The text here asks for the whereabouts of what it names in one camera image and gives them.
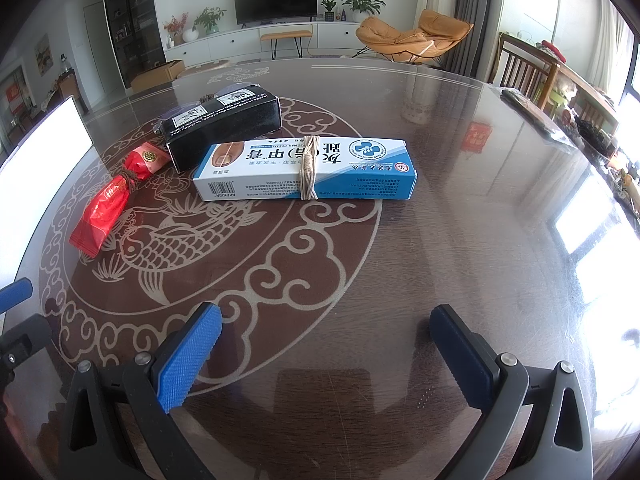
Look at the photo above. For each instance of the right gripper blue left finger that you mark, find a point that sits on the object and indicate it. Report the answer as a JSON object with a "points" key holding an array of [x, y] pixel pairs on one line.
{"points": [[95, 443]]}

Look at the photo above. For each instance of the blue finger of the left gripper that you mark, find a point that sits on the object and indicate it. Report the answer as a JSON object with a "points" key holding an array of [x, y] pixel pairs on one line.
{"points": [[15, 293]]}

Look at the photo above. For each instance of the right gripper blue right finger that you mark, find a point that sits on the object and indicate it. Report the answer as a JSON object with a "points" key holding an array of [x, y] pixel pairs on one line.
{"points": [[556, 442]]}

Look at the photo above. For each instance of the red snack packet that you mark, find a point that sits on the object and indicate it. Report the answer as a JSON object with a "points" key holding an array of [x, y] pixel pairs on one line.
{"points": [[104, 209]]}

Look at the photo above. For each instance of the black soap bar box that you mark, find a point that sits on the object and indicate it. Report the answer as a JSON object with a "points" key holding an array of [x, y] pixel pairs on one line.
{"points": [[238, 113]]}

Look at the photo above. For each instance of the blue white medicine box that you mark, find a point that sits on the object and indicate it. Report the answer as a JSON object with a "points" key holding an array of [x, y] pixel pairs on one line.
{"points": [[267, 169]]}

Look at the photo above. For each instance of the cardboard box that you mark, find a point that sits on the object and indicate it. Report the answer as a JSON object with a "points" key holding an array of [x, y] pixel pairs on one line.
{"points": [[162, 74]]}

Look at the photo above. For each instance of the dark glass cabinet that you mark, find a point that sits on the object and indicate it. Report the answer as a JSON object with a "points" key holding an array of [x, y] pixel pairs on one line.
{"points": [[135, 37]]}

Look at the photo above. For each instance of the red flowers white vase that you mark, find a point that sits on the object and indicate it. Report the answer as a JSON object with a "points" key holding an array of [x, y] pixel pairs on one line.
{"points": [[178, 30]]}

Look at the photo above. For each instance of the white tv cabinet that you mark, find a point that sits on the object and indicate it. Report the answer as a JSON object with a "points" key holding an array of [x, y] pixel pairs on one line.
{"points": [[244, 44]]}

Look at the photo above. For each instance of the beige rubber band on box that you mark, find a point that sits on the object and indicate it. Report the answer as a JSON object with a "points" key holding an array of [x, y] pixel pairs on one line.
{"points": [[308, 168]]}

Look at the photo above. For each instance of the black remote control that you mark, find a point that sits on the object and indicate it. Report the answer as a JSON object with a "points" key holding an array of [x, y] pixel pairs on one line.
{"points": [[530, 111]]}

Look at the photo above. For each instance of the green plant left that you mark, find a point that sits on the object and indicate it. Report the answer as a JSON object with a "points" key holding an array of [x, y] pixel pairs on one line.
{"points": [[207, 21]]}

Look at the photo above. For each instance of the wooden dining chair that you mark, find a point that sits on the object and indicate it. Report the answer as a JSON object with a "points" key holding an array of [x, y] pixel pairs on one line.
{"points": [[524, 67]]}

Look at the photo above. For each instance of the wooden bench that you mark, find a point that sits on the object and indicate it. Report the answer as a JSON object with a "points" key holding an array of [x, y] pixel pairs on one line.
{"points": [[296, 37]]}

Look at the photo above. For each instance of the black television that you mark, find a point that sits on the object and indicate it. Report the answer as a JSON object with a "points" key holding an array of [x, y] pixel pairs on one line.
{"points": [[253, 11]]}

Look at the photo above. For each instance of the orange lounge chair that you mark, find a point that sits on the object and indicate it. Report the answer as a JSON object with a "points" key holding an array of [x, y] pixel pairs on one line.
{"points": [[434, 36]]}

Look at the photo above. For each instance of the small potted plant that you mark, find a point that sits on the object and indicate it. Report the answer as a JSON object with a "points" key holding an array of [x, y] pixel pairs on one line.
{"points": [[329, 10]]}

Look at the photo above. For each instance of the grey curtain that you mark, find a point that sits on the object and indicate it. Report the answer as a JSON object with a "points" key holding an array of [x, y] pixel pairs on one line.
{"points": [[475, 52]]}

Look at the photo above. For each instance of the green potted plant right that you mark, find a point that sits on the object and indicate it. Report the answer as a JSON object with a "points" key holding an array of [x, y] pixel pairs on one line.
{"points": [[362, 9]]}

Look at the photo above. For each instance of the framed wall picture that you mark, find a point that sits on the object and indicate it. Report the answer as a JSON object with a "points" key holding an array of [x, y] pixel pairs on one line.
{"points": [[43, 55]]}

